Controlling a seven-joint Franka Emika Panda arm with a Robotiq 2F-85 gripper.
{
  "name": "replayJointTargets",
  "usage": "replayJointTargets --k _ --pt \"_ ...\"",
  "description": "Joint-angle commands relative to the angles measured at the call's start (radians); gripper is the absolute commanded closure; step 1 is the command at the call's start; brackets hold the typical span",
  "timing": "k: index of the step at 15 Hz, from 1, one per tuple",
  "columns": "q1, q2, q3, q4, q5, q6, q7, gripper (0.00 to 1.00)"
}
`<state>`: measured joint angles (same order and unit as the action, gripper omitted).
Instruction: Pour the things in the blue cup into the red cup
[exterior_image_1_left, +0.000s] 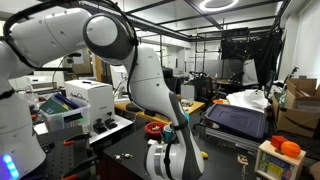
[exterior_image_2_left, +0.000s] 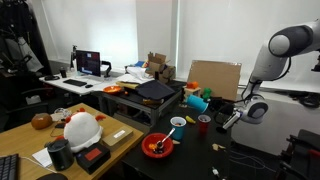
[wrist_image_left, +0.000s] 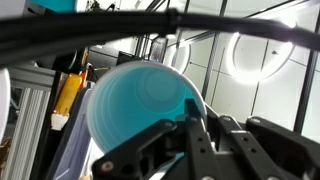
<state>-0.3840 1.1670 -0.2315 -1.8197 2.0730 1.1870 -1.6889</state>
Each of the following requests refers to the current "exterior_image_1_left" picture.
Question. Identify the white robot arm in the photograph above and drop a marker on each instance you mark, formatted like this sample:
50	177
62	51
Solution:
50	36

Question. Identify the black box red label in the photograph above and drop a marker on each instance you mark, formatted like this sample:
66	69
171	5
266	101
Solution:
150	113

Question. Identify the crumpled clear plastic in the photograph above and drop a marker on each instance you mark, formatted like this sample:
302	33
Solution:
187	102

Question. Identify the black wrist rest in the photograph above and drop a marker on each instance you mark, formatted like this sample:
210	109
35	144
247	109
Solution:
132	107

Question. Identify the red bowl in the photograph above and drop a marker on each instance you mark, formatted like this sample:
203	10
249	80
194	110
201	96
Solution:
154	128

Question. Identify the black mesh office chair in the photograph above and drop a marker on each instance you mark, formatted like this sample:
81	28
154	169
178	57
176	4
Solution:
203	90

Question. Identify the white monitor back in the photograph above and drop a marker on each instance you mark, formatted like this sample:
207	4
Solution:
118	78

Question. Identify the orange bowl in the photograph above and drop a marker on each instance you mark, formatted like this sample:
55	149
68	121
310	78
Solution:
218	101

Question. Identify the black toggle device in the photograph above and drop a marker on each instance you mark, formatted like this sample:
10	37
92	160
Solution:
99	126
110	122

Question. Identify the white side table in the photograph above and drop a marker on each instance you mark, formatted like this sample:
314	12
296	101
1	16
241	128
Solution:
113	132

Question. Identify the wooden door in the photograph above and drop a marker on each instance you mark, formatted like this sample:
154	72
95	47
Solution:
98	70

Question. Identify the large white box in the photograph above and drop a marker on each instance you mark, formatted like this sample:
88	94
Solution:
93	100

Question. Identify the small wrapped candy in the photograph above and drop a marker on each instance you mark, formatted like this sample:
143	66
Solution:
117	156
127	155

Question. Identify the yellow toy banana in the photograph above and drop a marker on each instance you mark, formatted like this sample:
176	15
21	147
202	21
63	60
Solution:
204	155

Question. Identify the blue storage bin lid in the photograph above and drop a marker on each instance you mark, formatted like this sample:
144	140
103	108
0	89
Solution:
237	120

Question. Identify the white paper pile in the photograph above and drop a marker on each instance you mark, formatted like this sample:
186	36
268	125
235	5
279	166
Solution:
248	99

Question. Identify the white board panel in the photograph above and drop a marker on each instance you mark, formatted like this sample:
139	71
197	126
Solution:
250	71

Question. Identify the blue binder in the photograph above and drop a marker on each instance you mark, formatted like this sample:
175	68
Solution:
66	100

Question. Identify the black orange clamp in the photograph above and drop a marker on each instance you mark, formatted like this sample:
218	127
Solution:
75	140
80	168

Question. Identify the black curtain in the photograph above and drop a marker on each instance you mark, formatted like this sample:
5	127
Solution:
260	50

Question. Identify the clear plastic storage bin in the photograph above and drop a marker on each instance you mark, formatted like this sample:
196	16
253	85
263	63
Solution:
56	120

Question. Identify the green book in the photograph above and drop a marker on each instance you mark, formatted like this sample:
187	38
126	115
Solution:
53	106

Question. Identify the black perforated breadboard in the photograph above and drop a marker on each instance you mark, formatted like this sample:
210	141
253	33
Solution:
56	160

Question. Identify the red toy block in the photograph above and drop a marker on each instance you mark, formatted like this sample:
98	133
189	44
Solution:
277	141

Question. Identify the wooden toy box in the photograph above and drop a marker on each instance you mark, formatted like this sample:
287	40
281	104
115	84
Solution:
276	165

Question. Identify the open cardboard box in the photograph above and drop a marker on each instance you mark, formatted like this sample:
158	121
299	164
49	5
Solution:
298	116

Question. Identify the orange toy ball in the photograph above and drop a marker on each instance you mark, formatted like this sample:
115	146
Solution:
290	149

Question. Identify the black mounted camera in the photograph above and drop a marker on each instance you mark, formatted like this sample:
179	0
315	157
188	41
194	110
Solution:
75	55

